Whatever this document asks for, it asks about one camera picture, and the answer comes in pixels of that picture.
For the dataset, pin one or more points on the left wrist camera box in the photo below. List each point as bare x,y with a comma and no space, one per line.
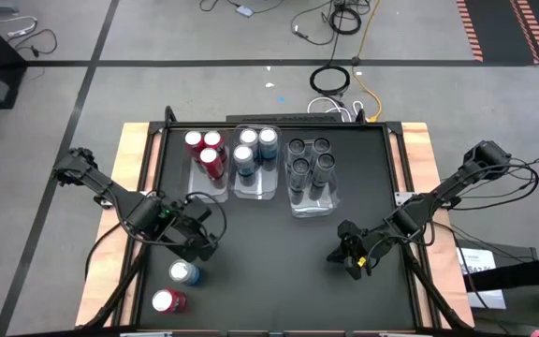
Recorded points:
199,209

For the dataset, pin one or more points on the black horizontal bar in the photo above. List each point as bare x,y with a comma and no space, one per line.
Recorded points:
522,273

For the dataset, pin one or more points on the tall slim silver can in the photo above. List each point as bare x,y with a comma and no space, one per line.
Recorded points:
296,146
321,144
324,163
300,167

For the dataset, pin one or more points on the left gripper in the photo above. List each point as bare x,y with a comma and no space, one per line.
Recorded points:
194,236

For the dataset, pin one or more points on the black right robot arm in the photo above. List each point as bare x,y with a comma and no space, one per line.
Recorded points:
442,196

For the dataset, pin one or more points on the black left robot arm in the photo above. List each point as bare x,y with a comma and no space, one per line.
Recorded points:
110,192

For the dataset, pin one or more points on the white paper sheet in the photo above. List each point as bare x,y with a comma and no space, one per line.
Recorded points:
482,276

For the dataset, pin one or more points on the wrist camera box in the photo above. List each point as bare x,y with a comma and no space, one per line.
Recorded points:
199,209
348,229

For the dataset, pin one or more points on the clear plastic bin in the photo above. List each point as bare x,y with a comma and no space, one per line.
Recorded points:
204,189
316,209
255,189

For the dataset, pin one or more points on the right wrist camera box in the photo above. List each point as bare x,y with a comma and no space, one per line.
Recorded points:
348,229

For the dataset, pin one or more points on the white mounting bracket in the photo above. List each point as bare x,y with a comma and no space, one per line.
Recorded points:
101,202
403,197

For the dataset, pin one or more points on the wooden table board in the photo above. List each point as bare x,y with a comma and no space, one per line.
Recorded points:
134,140

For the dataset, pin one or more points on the black power strip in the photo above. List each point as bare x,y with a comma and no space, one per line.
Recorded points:
279,117

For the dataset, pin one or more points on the silver and blue soda can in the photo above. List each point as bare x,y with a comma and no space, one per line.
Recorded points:
243,156
184,272
248,138
268,138

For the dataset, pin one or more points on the grey power adapter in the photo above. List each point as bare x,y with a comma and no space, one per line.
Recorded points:
244,10

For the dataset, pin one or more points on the red Fanta soda can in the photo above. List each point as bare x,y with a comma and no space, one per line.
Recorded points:
214,140
194,142
211,161
169,301

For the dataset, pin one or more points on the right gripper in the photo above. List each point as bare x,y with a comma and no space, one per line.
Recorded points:
372,243

